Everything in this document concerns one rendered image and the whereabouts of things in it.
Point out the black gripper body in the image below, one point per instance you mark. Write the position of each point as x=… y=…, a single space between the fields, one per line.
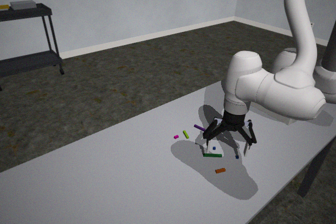
x=232 y=119

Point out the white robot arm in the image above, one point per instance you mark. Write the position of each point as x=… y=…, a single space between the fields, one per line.
x=296 y=88

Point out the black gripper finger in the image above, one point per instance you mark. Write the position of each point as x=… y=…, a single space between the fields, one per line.
x=249 y=140
x=209 y=133

